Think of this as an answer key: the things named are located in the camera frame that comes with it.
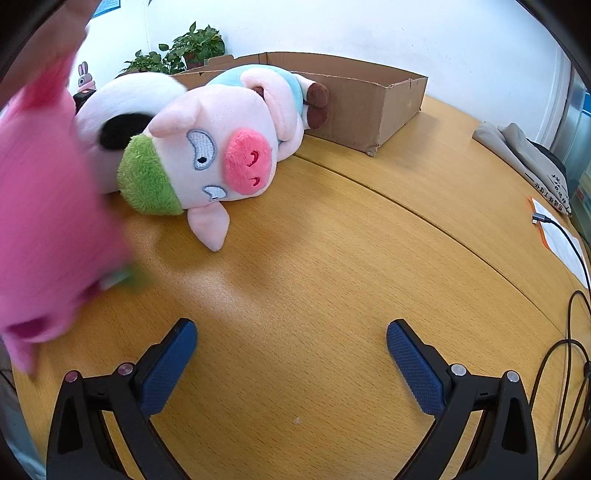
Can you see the cardboard box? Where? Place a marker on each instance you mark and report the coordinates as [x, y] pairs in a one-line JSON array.
[[360, 110]]

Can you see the white and black panda plush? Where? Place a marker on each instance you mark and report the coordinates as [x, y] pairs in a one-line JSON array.
[[134, 97]]

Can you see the pink rabbit figurine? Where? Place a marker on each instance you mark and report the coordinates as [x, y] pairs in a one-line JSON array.
[[85, 81]]

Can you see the pink plush toy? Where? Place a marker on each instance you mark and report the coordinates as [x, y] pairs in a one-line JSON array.
[[46, 207]]

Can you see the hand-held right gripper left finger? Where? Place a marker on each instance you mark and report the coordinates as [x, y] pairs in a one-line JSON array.
[[168, 364]]

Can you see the white paper sheet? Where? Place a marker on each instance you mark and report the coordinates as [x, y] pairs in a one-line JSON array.
[[561, 244]]

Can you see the blue wall notice poster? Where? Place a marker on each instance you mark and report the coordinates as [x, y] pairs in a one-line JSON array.
[[107, 7]]

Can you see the pig plush with green hat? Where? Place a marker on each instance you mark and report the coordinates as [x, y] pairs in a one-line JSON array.
[[198, 166]]

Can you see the tall potted green plant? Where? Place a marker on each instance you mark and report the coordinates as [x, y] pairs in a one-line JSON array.
[[198, 44]]

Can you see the grey cloth bag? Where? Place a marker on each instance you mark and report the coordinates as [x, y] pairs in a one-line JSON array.
[[521, 157]]

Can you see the low potted green plant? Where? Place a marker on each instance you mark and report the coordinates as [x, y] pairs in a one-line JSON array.
[[147, 62]]

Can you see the glass partition with blue stripe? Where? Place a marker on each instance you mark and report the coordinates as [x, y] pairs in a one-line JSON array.
[[579, 120]]

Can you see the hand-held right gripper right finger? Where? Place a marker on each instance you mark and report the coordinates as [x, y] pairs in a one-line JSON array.
[[415, 364]]

